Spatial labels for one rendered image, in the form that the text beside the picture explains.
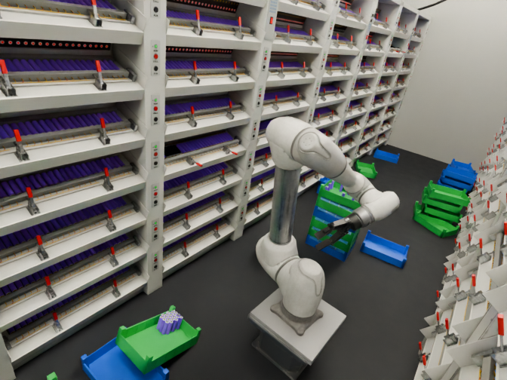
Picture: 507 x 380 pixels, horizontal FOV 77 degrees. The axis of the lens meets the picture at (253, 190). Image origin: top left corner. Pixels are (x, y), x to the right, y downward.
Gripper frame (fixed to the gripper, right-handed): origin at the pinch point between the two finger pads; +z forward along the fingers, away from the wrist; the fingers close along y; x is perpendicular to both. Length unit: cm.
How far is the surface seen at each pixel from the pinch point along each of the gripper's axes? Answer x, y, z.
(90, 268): 34, -16, 93
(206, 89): 74, -42, 12
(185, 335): -1, 20, 74
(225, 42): 83, -53, -6
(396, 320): -39, 65, -25
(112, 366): -2, 3, 102
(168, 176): 54, -23, 46
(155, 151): 56, -39, 44
